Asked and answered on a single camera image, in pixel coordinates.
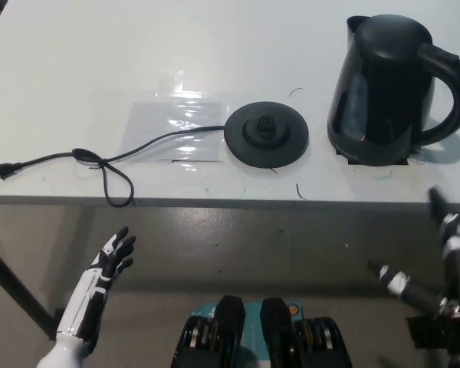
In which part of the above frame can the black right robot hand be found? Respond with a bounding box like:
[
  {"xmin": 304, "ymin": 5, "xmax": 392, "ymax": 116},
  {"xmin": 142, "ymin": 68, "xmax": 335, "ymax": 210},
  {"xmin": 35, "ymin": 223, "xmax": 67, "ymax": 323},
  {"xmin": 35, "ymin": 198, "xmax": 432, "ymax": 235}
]
[{"xmin": 367, "ymin": 186, "xmax": 460, "ymax": 346}]

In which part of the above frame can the white and black left hand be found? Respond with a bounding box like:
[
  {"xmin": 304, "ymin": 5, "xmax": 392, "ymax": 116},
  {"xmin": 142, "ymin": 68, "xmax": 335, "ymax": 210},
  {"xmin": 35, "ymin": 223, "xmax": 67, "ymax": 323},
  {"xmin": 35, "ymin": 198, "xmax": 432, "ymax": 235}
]
[{"xmin": 56, "ymin": 225, "xmax": 136, "ymax": 345}]

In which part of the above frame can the black electric kettle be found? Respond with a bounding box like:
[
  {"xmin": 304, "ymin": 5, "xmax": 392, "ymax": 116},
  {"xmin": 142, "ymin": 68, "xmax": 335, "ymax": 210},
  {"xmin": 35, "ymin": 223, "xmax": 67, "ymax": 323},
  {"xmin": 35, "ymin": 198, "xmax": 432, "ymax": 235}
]
[{"xmin": 327, "ymin": 14, "xmax": 460, "ymax": 168}]

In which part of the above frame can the round black kettle base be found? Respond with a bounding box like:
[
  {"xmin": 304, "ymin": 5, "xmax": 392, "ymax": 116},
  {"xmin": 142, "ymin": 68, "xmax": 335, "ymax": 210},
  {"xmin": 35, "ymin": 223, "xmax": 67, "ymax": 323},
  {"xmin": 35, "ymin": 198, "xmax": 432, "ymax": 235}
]
[{"xmin": 222, "ymin": 101, "xmax": 311, "ymax": 169}]

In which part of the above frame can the black table leg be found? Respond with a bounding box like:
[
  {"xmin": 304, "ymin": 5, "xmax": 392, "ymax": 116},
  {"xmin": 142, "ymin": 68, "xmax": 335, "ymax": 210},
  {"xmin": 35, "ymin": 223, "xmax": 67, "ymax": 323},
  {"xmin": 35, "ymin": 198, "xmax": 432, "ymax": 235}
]
[{"xmin": 0, "ymin": 216, "xmax": 59, "ymax": 339}]

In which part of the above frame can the black tape patch on table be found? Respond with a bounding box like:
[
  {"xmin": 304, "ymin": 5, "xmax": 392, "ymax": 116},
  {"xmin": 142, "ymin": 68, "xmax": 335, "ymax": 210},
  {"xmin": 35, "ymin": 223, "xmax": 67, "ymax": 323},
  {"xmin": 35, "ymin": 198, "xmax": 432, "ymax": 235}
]
[{"xmin": 334, "ymin": 146, "xmax": 412, "ymax": 168}]

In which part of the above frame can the clear plastic sheet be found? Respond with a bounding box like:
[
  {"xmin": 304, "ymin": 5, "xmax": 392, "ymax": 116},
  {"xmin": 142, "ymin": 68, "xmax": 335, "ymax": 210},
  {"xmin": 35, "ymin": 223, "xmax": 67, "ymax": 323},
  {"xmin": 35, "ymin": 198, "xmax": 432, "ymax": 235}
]
[{"xmin": 119, "ymin": 70, "xmax": 231, "ymax": 166}]

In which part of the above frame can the black power cord with plug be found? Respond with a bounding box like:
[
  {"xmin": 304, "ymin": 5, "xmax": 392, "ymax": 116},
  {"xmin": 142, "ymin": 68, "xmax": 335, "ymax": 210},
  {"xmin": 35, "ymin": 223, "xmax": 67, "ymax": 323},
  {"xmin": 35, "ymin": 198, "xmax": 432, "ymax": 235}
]
[{"xmin": 0, "ymin": 124, "xmax": 227, "ymax": 209}]

